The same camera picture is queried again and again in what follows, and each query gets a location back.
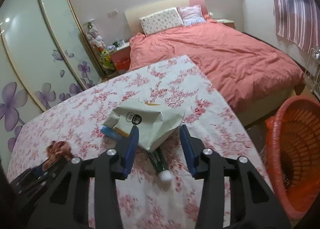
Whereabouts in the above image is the beige pink headboard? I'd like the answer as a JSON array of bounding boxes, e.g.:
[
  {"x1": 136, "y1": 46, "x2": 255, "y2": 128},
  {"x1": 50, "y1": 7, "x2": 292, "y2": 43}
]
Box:
[{"x1": 125, "y1": 0, "x2": 208, "y2": 36}]

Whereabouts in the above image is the white paper bag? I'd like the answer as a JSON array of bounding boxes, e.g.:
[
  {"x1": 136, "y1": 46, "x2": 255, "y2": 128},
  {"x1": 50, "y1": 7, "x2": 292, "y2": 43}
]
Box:
[{"x1": 102, "y1": 99, "x2": 185, "y2": 153}]

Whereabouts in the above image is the floral pink tablecloth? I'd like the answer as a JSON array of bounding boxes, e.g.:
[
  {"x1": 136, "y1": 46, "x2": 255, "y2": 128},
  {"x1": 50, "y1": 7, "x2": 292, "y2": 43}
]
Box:
[{"x1": 7, "y1": 55, "x2": 268, "y2": 228}]

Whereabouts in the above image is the white wire shelf rack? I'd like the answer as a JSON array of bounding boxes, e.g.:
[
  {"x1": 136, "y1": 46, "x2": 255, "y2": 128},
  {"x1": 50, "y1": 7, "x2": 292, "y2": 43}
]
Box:
[{"x1": 309, "y1": 46, "x2": 319, "y2": 97}]

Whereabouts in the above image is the small orange trash bin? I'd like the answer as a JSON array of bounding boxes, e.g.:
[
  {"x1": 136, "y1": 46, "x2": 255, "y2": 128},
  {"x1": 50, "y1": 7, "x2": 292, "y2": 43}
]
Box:
[{"x1": 114, "y1": 58, "x2": 131, "y2": 71}]

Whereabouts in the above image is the green tube white cap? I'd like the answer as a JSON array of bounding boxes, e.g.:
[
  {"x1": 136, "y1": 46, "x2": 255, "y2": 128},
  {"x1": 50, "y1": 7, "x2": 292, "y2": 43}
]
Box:
[{"x1": 148, "y1": 148, "x2": 172, "y2": 183}]

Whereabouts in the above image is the plush toy flower stack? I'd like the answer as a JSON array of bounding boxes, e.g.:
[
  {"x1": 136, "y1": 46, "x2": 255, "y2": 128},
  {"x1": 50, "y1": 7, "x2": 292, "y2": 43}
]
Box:
[{"x1": 86, "y1": 20, "x2": 116, "y2": 76}]

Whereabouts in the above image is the salmon pink duvet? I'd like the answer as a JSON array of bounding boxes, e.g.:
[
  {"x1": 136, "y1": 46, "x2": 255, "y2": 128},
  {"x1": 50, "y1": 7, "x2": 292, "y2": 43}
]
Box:
[{"x1": 130, "y1": 19, "x2": 305, "y2": 113}]

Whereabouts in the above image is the wall socket plate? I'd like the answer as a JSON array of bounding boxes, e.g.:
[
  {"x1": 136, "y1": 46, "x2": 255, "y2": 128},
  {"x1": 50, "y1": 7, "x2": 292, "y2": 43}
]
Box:
[{"x1": 108, "y1": 9, "x2": 118, "y2": 17}]

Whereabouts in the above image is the right bedside table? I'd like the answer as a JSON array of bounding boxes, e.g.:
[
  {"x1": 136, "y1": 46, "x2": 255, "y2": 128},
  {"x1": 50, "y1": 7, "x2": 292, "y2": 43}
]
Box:
[{"x1": 216, "y1": 19, "x2": 235, "y2": 29}]

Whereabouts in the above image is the left bedside table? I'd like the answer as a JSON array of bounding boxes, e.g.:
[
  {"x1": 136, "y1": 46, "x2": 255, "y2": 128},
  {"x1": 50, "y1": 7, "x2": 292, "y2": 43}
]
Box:
[{"x1": 111, "y1": 42, "x2": 131, "y2": 63}]

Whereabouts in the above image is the floral white pillow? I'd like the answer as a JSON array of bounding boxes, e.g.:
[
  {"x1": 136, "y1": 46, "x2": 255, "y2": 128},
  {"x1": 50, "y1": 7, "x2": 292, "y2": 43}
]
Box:
[{"x1": 139, "y1": 7, "x2": 184, "y2": 36}]

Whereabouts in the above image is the brown woven cloth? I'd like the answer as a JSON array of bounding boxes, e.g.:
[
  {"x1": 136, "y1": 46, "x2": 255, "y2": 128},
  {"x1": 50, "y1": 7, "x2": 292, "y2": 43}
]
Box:
[{"x1": 42, "y1": 141, "x2": 74, "y2": 171}]

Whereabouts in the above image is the blue tissue packet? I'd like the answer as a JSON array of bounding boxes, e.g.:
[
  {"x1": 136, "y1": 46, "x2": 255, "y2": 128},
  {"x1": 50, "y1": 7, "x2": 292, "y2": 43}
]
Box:
[{"x1": 100, "y1": 126, "x2": 125, "y2": 141}]

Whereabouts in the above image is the floral sliding wardrobe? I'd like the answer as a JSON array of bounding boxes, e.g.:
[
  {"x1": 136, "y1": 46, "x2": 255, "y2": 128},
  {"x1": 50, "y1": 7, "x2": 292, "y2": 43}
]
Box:
[{"x1": 0, "y1": 0, "x2": 103, "y2": 129}]

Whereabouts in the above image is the bedside table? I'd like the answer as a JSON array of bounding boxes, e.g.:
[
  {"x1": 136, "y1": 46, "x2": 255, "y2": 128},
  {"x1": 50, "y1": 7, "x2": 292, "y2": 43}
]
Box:
[
  {"x1": 111, "y1": 42, "x2": 131, "y2": 63},
  {"x1": 216, "y1": 19, "x2": 235, "y2": 29}
]

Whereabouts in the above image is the orange plastic basket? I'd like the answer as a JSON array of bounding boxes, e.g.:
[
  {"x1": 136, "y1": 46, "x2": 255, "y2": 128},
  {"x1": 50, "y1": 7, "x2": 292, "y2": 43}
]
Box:
[{"x1": 265, "y1": 96, "x2": 319, "y2": 220}]

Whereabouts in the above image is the striped pink pillow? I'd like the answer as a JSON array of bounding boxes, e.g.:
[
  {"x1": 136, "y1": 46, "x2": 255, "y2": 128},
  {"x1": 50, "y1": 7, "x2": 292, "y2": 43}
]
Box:
[{"x1": 177, "y1": 5, "x2": 206, "y2": 26}]

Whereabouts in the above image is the pink striped curtain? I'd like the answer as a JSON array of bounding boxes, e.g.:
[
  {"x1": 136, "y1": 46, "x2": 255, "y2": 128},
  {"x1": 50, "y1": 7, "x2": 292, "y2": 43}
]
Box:
[{"x1": 273, "y1": 0, "x2": 319, "y2": 53}]

